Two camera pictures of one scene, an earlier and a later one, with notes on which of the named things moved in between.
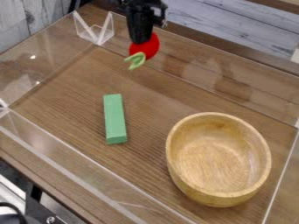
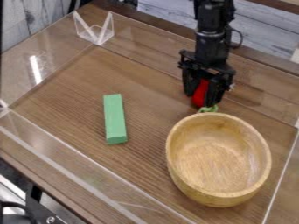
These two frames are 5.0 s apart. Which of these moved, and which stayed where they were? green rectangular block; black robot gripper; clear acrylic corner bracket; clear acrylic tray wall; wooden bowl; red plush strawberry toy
Moved: black robot gripper; red plush strawberry toy
Stayed: green rectangular block; clear acrylic tray wall; clear acrylic corner bracket; wooden bowl
